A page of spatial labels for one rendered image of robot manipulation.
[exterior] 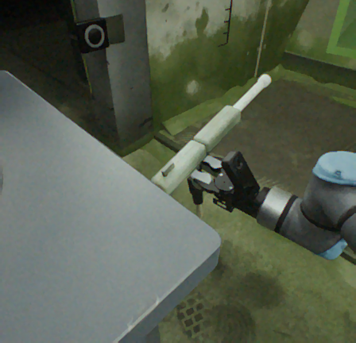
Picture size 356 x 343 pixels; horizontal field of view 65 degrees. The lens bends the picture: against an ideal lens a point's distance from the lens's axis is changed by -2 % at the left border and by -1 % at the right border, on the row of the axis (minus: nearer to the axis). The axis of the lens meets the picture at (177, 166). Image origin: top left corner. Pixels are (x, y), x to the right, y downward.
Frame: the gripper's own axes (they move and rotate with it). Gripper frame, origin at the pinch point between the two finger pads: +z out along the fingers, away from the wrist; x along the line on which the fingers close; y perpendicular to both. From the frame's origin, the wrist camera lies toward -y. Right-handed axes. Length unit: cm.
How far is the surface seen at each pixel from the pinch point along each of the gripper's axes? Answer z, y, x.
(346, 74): -9, 50, 129
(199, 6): 41, -7, 64
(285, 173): -13, 37, 37
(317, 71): 7, 53, 131
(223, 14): 39, 2, 78
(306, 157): -16, 40, 51
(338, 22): -12, -10, 60
